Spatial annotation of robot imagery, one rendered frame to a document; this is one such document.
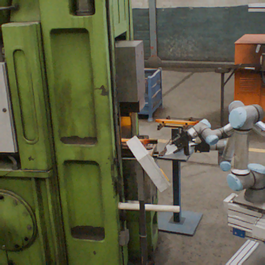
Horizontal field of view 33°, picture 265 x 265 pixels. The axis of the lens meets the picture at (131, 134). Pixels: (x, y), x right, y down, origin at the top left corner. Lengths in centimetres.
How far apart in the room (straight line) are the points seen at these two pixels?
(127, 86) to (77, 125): 46
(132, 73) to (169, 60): 813
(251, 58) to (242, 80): 34
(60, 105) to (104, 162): 51
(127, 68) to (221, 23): 776
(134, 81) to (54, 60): 58
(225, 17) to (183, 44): 120
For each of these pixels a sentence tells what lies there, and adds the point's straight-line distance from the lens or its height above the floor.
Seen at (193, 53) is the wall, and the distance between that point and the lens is 1111.
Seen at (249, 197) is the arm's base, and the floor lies 85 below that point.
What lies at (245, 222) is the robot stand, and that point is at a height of 65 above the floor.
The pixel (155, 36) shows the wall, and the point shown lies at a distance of 1131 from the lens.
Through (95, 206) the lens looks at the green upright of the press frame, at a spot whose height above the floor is 61.
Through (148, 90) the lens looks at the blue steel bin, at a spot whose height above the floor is 50.
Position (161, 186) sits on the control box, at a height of 96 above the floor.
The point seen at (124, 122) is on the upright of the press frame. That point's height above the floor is 107.
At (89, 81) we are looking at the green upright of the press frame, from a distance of 309.
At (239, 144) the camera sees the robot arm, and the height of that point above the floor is 124.
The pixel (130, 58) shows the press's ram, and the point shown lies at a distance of 319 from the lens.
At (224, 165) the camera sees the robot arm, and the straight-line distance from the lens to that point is 334.
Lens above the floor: 223
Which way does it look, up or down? 20 degrees down
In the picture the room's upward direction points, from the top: 3 degrees counter-clockwise
